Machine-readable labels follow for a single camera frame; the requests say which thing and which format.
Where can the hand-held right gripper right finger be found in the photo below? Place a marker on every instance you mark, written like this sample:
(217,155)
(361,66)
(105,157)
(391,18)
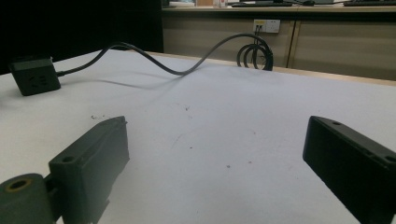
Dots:
(351,161)

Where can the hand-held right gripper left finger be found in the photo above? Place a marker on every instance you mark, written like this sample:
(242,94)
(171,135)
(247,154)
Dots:
(90,168)

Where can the black cube power socket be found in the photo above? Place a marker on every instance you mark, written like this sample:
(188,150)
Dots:
(35,77)

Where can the black keyboard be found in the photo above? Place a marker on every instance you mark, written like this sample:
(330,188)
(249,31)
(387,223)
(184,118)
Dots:
(257,4)
(370,3)

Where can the white box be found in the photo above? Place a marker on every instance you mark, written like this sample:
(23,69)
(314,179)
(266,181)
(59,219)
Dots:
(220,2)

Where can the white wall socket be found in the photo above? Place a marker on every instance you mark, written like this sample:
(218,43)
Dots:
(266,25)

